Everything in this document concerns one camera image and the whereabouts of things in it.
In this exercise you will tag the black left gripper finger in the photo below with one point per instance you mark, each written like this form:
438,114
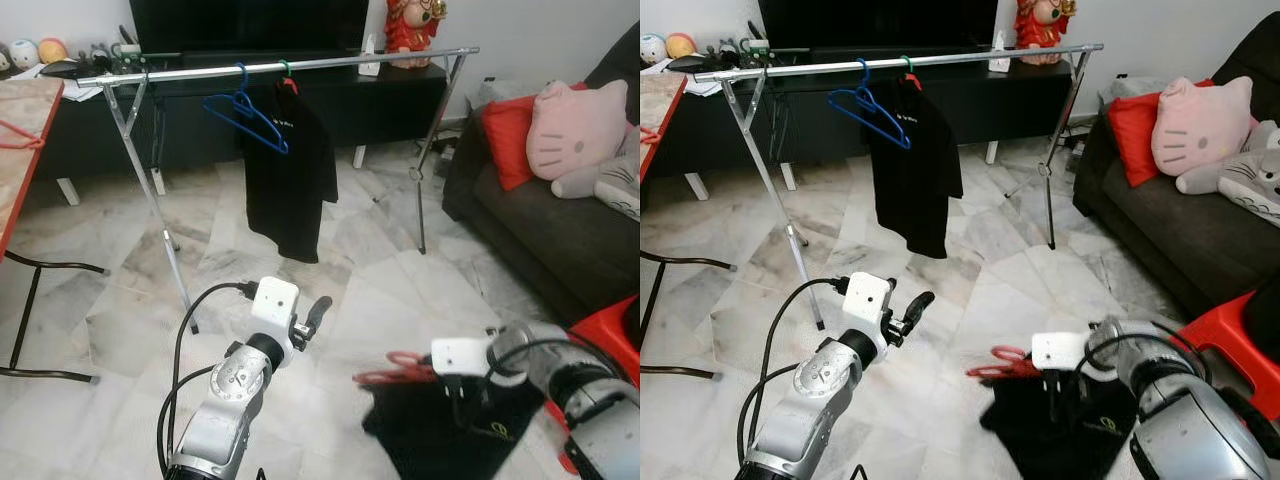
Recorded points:
918,307
318,312

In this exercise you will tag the orange round plush toy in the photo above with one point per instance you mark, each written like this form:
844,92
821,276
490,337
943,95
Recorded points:
681,46
52,50

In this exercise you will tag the pink cat face cushion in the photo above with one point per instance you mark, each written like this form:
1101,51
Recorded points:
1200,125
575,130

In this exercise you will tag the white booklet stack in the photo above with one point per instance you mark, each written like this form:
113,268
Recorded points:
80,92

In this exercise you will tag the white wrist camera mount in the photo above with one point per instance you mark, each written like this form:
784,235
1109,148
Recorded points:
275,305
868,300
462,355
1060,350

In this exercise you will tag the white blue round plush toy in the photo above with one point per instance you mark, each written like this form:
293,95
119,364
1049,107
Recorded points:
24,53
653,49

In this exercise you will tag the dark round plush toy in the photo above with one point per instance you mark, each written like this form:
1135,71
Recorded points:
5,58

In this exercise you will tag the lace covered side table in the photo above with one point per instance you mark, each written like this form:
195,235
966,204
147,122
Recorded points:
1130,88
505,92

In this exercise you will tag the green plastic hanger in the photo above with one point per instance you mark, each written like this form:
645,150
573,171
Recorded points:
285,70
907,65

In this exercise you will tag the grey whiskered plush toy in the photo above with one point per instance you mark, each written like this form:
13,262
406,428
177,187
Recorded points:
610,185
1250,180

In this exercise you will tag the white green mug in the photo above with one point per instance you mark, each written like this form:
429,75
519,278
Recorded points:
757,50
127,55

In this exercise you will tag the large black television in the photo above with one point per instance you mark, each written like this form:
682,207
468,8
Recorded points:
250,25
880,25

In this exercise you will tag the red laughing Buddha statue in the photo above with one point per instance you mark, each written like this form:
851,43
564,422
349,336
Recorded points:
1042,32
412,35

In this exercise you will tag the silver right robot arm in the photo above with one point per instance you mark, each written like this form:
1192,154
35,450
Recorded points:
1190,410
590,400

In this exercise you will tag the black plastic bucket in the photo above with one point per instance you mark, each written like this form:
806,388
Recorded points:
1262,320

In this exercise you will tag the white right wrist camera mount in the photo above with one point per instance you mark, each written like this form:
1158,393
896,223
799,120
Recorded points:
462,355
1060,350

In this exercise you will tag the black TV console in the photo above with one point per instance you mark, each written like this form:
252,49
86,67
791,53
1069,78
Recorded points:
380,110
1000,105

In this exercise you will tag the pink white tissue pack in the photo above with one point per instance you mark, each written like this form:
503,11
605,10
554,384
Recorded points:
370,65
999,60

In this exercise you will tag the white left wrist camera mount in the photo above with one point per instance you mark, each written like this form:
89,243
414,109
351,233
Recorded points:
275,305
868,300

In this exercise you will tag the red cushion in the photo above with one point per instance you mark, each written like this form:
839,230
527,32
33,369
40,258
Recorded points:
510,135
1132,130

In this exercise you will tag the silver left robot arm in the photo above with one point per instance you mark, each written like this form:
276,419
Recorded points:
810,400
225,400

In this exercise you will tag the blue plastic hanger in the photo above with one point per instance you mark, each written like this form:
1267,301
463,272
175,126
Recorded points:
241,85
864,80

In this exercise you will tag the brown grey fabric sofa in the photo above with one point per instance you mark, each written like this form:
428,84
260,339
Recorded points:
560,250
1180,240

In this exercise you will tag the red plastic stool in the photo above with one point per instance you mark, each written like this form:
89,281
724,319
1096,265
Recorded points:
1215,335
610,325

